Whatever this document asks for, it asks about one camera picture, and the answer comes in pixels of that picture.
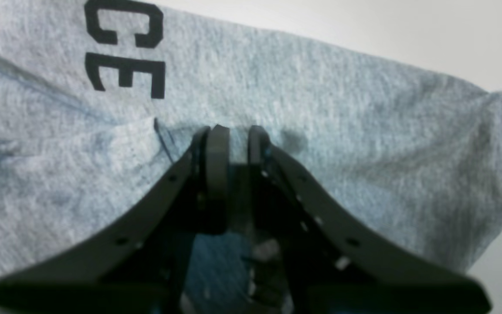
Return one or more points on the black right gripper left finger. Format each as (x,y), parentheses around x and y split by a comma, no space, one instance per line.
(138,264)

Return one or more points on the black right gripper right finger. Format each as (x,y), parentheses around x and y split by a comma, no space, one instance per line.
(335,264)

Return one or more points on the grey T-shirt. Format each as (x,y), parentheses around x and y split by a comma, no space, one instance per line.
(98,98)

